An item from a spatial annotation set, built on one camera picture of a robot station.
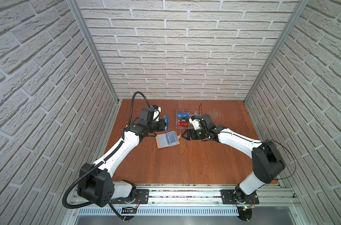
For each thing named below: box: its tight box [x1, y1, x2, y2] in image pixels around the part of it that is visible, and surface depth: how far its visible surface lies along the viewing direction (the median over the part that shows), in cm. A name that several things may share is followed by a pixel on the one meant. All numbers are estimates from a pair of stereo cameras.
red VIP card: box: [177, 120, 190, 128], surface depth 103 cm
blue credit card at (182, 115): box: [177, 112, 190, 118], surface depth 102 cm
